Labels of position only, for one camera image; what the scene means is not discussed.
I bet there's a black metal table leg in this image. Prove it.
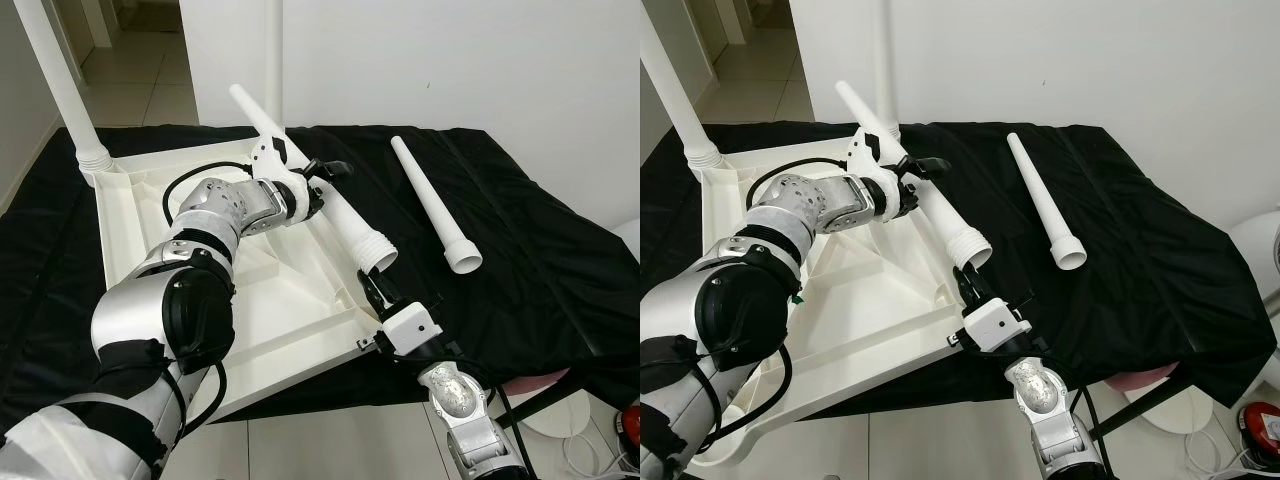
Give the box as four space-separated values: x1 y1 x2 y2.
498 372 601 431
1088 372 1191 439

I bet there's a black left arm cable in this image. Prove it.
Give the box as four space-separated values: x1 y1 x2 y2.
745 158 851 226
160 160 256 236

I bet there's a white tapered table leg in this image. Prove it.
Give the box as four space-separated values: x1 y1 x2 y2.
1006 132 1088 271
872 0 899 131
262 0 286 126
640 5 726 181
228 84 399 276
835 80 994 271
12 0 113 186
390 136 484 275

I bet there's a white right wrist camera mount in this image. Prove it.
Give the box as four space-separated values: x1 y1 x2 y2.
960 300 1036 353
372 305 446 356

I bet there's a black table cloth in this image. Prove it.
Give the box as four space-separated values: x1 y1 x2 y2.
0 125 640 441
640 120 1276 421

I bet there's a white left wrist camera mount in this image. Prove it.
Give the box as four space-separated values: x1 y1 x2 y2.
845 125 906 196
248 128 306 201

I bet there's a white floor cable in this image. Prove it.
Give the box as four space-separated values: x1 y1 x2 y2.
562 435 616 479
1185 435 1246 476

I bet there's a white door frame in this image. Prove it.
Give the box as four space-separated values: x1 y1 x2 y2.
700 0 753 46
55 0 116 51

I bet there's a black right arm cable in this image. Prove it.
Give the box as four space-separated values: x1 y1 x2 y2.
1035 335 1121 471
440 340 531 471

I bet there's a white plastic children table top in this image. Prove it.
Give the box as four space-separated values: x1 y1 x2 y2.
700 145 986 466
88 150 401 423

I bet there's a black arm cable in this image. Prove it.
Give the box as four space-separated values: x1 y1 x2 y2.
745 158 851 226
1035 335 1121 471
440 340 531 471
160 160 256 236

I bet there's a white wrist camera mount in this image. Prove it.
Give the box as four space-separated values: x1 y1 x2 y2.
845 125 906 196
372 305 446 356
960 300 1036 353
248 128 306 201

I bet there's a pink rounded object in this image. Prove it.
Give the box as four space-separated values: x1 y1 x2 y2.
1105 365 1176 393
505 368 571 393

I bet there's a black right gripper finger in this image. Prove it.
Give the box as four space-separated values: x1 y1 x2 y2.
361 270 399 321
955 265 991 316

